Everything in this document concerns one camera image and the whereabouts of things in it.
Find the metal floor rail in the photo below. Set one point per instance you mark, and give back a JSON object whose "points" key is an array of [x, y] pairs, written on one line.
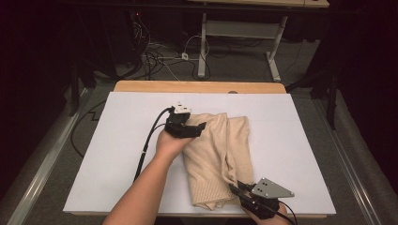
{"points": [[43, 170], [350, 168]]}

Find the beige knit sweater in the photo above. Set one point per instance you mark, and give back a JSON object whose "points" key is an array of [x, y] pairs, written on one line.
{"points": [[216, 150]]}

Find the white sheet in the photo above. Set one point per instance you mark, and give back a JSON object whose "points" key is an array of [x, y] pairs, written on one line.
{"points": [[109, 156]]}

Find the person's left hand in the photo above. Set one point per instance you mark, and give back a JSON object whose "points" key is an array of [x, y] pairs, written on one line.
{"points": [[172, 145]]}

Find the black stand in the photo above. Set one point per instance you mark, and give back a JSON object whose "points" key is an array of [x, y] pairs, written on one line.
{"points": [[331, 106], [74, 93]]}

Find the white desk frame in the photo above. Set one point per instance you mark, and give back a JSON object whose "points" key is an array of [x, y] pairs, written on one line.
{"points": [[241, 29]]}

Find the white power adapter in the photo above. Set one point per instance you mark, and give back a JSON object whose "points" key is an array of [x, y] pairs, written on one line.
{"points": [[185, 56]]}

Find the dark table grommet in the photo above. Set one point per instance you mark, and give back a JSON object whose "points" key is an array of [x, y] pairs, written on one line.
{"points": [[233, 92]]}

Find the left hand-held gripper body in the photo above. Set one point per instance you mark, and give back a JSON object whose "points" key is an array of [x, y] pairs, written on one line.
{"points": [[178, 126]]}

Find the person's right hand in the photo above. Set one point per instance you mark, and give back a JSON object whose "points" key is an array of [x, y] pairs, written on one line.
{"points": [[272, 221]]}

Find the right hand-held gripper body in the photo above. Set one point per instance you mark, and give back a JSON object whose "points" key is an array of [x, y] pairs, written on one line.
{"points": [[266, 195]]}

